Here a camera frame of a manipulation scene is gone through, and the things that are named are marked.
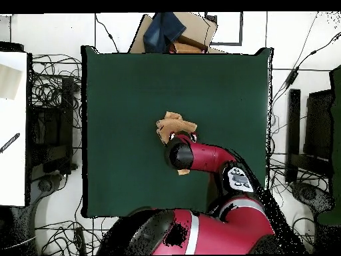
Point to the orange terry towel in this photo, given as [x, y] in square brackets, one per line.
[173, 125]

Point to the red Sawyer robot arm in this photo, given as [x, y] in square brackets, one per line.
[207, 157]

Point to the black flat panel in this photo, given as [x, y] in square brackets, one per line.
[318, 125]

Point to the dark green table cloth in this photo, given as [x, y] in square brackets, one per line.
[128, 106]

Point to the orange cloth in box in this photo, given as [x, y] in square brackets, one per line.
[186, 48]

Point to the dark brown cloth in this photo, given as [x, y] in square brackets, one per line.
[191, 41]

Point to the black upright bar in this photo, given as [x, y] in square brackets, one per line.
[293, 133]

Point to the blue denim jeans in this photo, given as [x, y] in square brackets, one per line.
[162, 29]

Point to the brown cardboard box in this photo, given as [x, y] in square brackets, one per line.
[197, 24]

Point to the grey chair base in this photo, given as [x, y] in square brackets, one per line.
[309, 193]

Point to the dark green draped cloth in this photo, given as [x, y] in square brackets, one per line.
[336, 133]

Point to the black equipment rack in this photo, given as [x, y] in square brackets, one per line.
[50, 133]

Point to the black power strip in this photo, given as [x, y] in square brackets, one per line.
[80, 240]

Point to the black striped stick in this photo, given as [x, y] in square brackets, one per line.
[10, 142]

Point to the white side table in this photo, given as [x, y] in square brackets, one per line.
[13, 173]

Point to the beige box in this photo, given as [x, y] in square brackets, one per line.
[9, 81]

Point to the black low box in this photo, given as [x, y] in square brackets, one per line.
[10, 46]

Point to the black rectangular floor frame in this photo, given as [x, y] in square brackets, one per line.
[226, 44]

